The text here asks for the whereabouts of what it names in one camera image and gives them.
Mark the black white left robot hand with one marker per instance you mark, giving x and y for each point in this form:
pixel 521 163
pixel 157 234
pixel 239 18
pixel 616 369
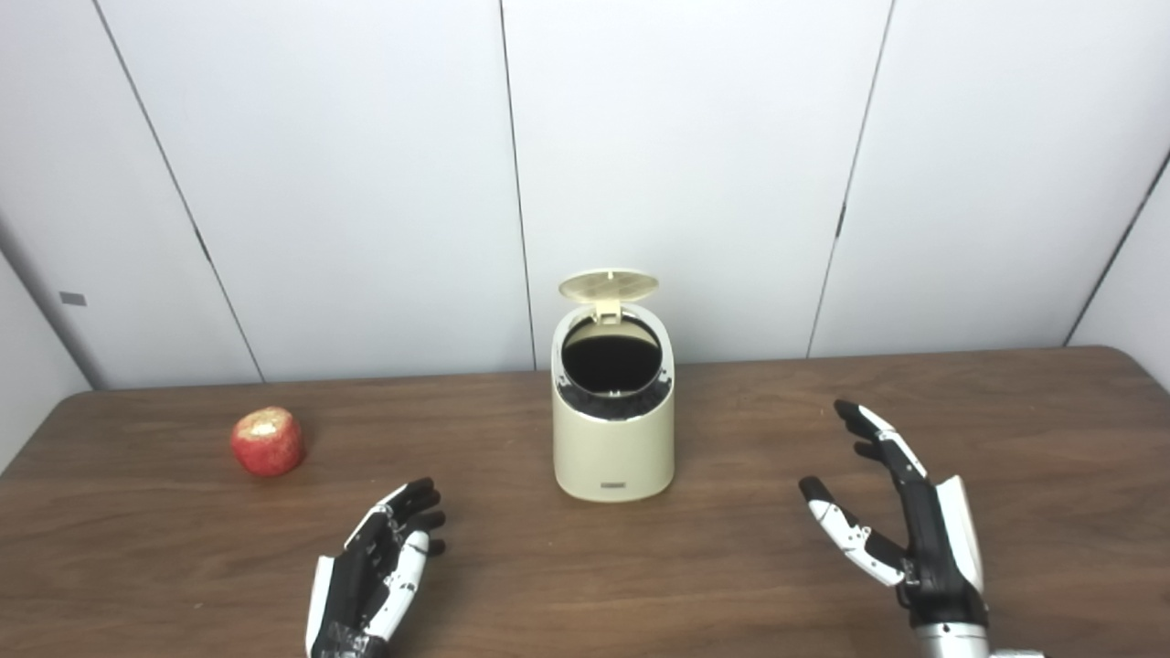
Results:
pixel 352 585

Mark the round cream bin lid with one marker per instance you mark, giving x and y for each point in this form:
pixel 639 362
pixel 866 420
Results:
pixel 608 284

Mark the cream-colored bin body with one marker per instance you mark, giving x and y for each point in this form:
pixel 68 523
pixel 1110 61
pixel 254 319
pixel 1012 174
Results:
pixel 612 452

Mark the small grey wall label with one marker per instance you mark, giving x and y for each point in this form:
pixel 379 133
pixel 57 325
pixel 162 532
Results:
pixel 73 298

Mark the red apple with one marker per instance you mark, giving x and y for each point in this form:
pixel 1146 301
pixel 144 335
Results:
pixel 267 445

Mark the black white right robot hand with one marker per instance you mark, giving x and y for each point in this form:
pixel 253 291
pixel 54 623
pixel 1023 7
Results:
pixel 937 557

